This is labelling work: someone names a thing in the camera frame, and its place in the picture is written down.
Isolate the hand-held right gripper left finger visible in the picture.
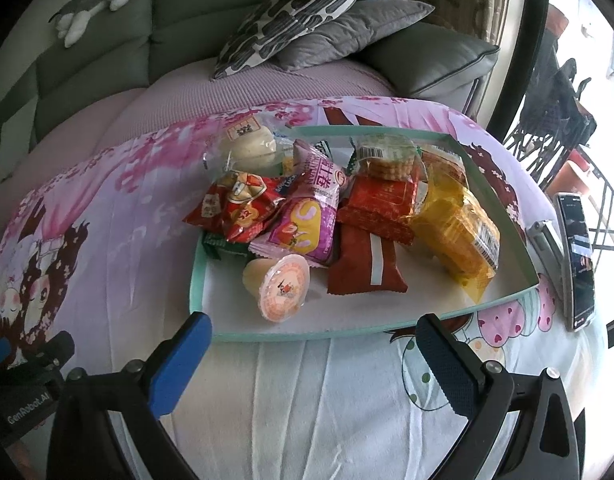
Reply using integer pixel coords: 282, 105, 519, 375
46, 311, 214, 480

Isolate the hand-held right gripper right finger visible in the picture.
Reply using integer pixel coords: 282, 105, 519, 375
415, 312, 588, 480

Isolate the mint green tray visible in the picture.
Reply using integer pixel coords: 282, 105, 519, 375
187, 126, 538, 343

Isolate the dark green snack packet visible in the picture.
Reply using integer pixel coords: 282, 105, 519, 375
201, 232, 250, 261

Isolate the cream jelly cup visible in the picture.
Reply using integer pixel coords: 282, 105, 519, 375
243, 254, 310, 322

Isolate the brown packet with white stripe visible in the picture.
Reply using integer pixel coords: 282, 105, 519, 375
327, 222, 409, 295

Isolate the orange cake packet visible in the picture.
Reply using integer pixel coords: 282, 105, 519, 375
408, 167, 503, 305

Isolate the small red snack packet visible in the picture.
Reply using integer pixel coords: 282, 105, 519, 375
182, 182, 238, 233

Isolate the red patterned snack packet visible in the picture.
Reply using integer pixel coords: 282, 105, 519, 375
336, 175, 420, 246

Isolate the red cartoon snack packet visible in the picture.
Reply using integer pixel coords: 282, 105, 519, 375
222, 170, 288, 243

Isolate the purple swiss roll packet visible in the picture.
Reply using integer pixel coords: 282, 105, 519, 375
249, 140, 350, 267

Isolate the clear cracker packet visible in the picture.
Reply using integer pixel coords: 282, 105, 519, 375
419, 144, 469, 188

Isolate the green and white cracker packet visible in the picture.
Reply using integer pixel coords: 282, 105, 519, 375
312, 140, 355, 166
348, 132, 423, 183

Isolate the white bun packet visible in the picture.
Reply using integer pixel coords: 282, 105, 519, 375
203, 115, 295, 176

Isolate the printed cartoon blanket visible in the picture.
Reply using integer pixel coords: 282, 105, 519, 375
0, 94, 610, 480

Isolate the black smartphone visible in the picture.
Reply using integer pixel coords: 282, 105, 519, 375
554, 192, 598, 333

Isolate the black metal rack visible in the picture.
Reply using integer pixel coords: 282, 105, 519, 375
504, 5, 614, 261

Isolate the grey pillow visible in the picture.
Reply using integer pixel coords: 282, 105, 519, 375
272, 0, 435, 72

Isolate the grey-green sofa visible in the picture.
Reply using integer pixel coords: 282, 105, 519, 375
0, 0, 503, 191

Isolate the black and white patterned pillow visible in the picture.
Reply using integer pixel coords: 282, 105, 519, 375
212, 0, 364, 81

